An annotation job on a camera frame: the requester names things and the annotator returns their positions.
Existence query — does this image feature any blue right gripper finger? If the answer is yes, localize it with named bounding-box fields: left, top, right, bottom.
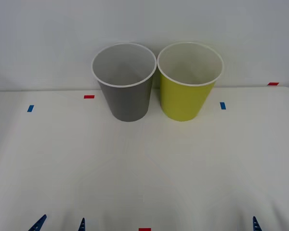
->
left=252, top=216, right=262, bottom=231

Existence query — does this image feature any grey plastic waste bin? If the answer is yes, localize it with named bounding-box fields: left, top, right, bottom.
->
left=91, top=42, right=158, bottom=122

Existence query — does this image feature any yellow-green plastic waste bin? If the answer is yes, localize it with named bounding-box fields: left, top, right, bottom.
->
left=157, top=41, right=224, bottom=122

